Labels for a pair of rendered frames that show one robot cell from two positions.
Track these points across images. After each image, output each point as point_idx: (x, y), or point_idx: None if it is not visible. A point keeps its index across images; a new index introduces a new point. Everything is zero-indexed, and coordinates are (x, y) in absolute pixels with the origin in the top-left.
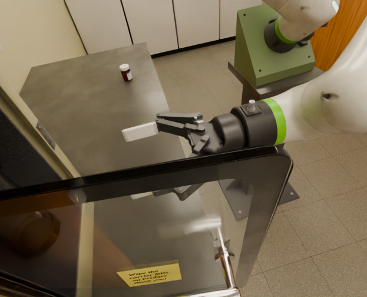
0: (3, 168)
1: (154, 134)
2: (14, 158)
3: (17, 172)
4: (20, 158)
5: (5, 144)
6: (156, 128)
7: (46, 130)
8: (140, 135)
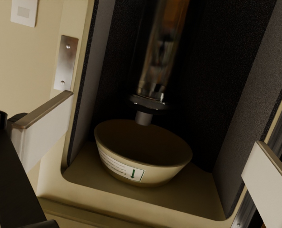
0: (105, 34)
1: (33, 126)
2: (98, 46)
3: (107, 18)
4: (97, 44)
5: (92, 73)
6: (23, 159)
7: (55, 64)
8: (54, 117)
